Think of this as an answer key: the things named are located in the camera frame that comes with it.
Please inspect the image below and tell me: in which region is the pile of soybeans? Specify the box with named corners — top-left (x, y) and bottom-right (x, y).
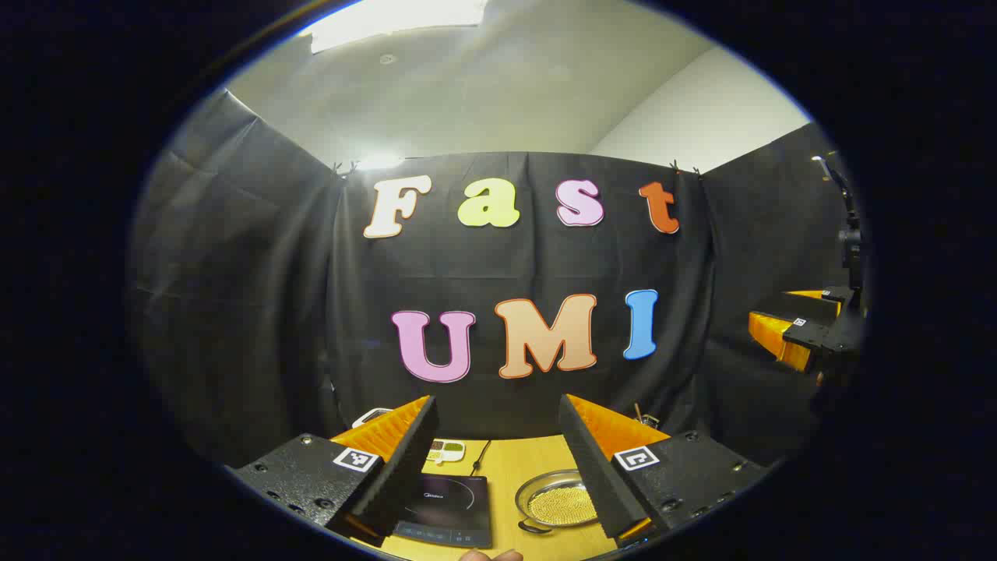
top-left (528, 483), bottom-right (599, 527)

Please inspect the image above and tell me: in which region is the black backdrop cloth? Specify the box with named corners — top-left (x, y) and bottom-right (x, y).
top-left (129, 90), bottom-right (858, 468)

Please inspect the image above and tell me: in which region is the stainless steel pot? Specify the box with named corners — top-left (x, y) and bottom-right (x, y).
top-left (514, 468), bottom-right (601, 535)

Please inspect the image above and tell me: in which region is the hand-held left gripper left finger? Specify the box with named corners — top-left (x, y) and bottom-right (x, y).
top-left (232, 395), bottom-right (439, 548)

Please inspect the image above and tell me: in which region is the white divided dish of beans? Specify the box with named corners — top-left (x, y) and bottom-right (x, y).
top-left (425, 439), bottom-right (467, 466)

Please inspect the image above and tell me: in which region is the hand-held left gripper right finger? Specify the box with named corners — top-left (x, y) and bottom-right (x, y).
top-left (558, 393), bottom-right (770, 549)

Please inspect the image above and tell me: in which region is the black induction cooktop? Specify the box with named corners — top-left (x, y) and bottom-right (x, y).
top-left (392, 471), bottom-right (493, 549)

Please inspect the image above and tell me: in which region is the ceiling light panel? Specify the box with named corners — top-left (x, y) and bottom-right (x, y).
top-left (300, 0), bottom-right (490, 54)

